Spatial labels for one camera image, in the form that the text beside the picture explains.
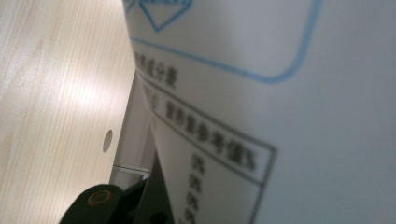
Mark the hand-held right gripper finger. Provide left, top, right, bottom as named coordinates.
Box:
left=133, top=151, right=176, bottom=224

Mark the blue and white plastic bag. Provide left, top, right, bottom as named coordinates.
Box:
left=122, top=0, right=396, bottom=224

